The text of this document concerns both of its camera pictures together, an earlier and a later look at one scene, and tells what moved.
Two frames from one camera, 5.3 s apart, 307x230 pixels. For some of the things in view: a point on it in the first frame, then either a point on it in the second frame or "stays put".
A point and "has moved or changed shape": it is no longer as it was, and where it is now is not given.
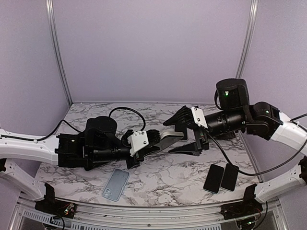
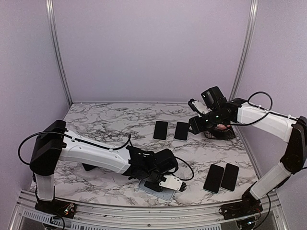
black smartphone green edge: [230, 178] stays put
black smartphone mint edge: [213, 179] stays put
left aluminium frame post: [50, 14] stays put
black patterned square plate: [226, 136] stays put
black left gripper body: [100, 156] -> [154, 177]
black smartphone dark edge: [166, 141] has moved or changed shape
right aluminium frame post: [250, 30] stays put
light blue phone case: [115, 184] -> [165, 193]
